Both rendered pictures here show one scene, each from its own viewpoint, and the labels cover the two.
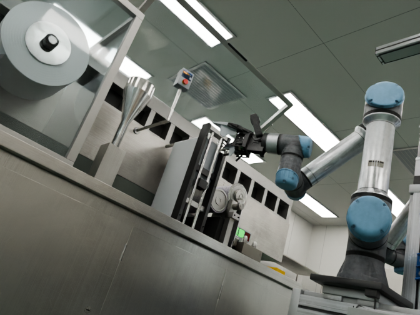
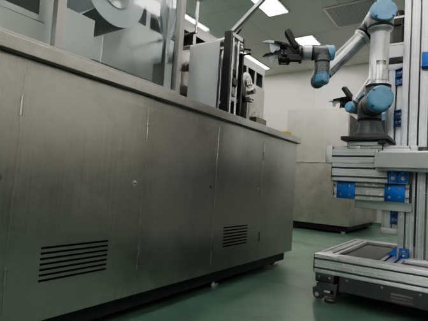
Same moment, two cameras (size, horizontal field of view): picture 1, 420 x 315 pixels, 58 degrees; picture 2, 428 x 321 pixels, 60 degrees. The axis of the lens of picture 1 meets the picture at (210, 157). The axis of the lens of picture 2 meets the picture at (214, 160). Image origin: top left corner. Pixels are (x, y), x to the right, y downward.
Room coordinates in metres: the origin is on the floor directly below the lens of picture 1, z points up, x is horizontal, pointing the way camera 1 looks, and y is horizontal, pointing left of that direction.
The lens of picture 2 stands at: (-0.39, 0.77, 0.54)
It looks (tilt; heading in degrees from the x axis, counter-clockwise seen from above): 3 degrees up; 342
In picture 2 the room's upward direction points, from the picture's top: 4 degrees clockwise
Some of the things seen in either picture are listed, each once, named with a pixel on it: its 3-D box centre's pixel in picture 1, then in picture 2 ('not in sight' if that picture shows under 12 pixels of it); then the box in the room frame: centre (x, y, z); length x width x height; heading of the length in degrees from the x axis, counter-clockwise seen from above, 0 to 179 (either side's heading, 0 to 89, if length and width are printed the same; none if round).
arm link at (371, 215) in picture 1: (376, 159); (379, 57); (1.04, -0.50, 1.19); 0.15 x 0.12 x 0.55; 153
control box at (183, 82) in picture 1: (184, 79); not in sight; (1.67, 0.25, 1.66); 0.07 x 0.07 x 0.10; 27
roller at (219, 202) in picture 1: (203, 200); not in sight; (2.01, -0.04, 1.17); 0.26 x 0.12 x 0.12; 37
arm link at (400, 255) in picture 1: (400, 260); not in sight; (1.75, -1.02, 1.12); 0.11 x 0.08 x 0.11; 102
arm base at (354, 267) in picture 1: (363, 271); (369, 128); (1.16, -0.56, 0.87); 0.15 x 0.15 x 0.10
